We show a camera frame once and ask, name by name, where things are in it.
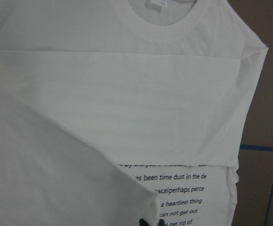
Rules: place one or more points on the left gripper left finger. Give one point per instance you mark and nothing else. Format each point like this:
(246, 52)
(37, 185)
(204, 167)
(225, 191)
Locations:
(142, 222)

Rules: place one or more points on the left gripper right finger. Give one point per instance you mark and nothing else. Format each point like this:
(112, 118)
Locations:
(161, 222)

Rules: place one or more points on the white long-sleeve printed shirt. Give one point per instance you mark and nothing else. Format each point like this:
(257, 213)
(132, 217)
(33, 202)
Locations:
(117, 110)

